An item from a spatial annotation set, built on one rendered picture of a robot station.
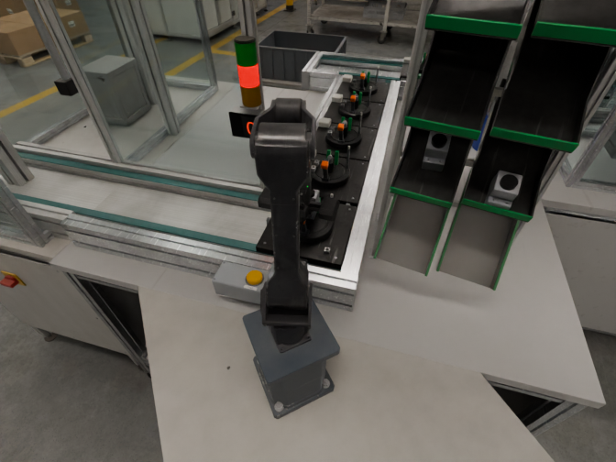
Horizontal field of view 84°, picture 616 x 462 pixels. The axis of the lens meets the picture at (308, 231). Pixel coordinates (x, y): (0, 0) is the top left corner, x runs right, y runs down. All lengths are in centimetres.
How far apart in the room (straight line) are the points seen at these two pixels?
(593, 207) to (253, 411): 132
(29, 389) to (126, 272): 116
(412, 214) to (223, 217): 59
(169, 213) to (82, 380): 112
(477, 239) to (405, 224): 17
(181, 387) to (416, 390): 54
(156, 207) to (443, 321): 94
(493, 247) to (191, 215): 87
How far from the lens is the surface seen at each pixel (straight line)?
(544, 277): 122
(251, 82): 93
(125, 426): 189
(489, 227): 93
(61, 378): 214
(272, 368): 65
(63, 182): 151
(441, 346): 95
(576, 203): 156
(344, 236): 96
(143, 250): 110
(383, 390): 87
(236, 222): 110
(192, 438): 86
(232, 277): 90
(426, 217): 89
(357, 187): 114
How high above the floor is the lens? 166
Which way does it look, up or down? 45 degrees down
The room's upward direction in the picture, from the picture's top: straight up
